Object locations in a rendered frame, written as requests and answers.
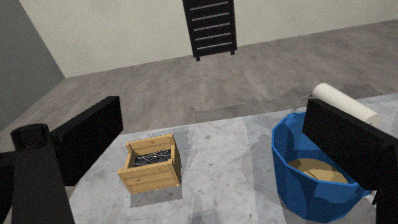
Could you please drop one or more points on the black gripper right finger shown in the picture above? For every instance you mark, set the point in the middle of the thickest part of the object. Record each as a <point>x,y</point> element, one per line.
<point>365,153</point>

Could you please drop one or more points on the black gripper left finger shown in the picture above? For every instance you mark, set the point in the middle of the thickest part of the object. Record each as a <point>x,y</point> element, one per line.
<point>39,194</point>

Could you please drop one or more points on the wooden crate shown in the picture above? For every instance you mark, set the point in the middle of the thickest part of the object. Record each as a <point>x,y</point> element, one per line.
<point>161,168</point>

